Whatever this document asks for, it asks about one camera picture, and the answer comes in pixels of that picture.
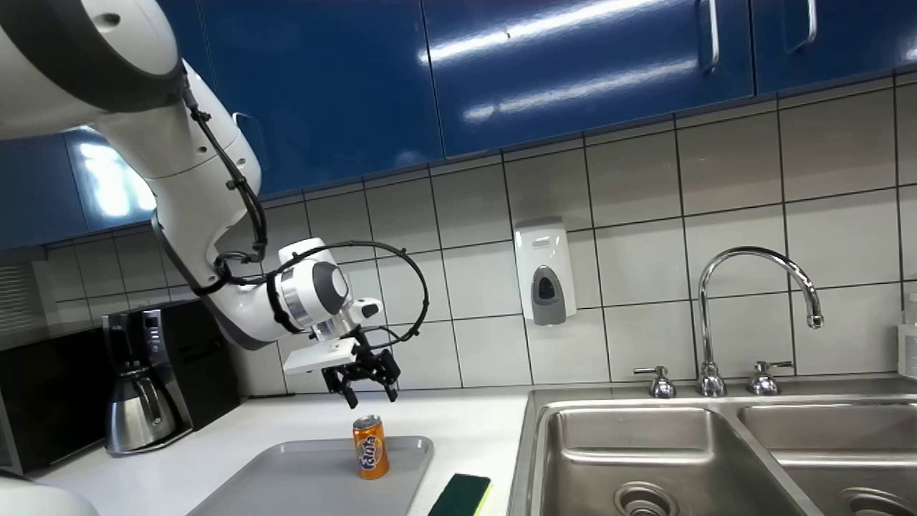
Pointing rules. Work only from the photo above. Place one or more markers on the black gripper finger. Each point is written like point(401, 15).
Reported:
point(391, 373)
point(338, 380)

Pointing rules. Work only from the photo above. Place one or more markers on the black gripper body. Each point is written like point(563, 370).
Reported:
point(362, 363)

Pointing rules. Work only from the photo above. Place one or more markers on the orange Fanta soda can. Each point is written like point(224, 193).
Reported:
point(369, 449)

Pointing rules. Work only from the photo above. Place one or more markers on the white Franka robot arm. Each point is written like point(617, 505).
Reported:
point(124, 97)

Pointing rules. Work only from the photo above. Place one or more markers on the grey plastic tray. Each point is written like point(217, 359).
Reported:
point(286, 484)

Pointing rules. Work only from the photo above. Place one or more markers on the green sponge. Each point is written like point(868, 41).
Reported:
point(458, 495)

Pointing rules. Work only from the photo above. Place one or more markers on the black coffee maker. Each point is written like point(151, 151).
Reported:
point(196, 359)

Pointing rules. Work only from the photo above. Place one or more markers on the steel coffee carafe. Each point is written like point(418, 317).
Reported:
point(137, 412)

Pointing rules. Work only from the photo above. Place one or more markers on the metal sink drain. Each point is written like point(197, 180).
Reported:
point(646, 501)
point(878, 502)

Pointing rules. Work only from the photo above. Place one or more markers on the stainless steel double sink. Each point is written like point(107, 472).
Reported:
point(669, 439)

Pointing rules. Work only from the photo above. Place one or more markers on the blue cabinet door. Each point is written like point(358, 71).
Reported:
point(332, 75)
point(848, 38)
point(574, 66)
point(37, 191)

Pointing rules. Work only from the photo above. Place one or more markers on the black microwave oven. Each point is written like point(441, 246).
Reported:
point(47, 403)

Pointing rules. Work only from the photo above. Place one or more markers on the chrome gooseneck faucet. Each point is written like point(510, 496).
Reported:
point(706, 317)

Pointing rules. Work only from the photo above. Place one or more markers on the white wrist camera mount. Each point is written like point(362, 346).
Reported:
point(315, 359)

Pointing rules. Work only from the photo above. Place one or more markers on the white wall soap dispenser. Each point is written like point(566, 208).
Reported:
point(544, 274)

